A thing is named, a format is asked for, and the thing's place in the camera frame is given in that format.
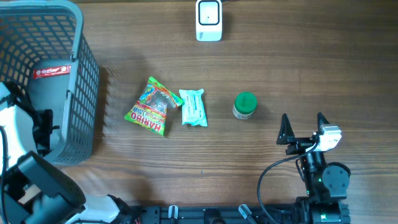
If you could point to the green lid small jar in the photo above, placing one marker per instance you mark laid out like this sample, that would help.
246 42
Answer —
244 105

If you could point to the mint green wipes pack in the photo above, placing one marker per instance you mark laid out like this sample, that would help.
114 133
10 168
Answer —
193 108

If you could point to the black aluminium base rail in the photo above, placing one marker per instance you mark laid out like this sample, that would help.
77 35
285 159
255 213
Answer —
277 213

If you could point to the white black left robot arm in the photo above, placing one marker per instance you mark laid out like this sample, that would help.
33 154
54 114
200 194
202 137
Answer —
32 189

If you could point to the white barcode scanner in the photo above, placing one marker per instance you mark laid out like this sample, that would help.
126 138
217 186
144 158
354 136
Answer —
209 20

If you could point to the green Haribo candy bag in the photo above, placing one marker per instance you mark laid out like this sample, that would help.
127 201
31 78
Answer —
150 110

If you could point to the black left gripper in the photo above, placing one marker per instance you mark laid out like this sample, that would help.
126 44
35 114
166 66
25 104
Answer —
41 142

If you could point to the grey plastic mesh basket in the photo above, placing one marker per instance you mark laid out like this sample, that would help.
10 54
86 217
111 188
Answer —
44 34

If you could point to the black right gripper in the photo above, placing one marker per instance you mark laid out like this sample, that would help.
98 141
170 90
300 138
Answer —
286 135

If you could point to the red Nescafe stick pack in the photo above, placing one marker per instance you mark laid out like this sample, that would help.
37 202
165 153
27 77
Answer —
52 71

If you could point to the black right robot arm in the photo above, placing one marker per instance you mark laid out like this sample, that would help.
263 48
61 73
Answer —
326 183

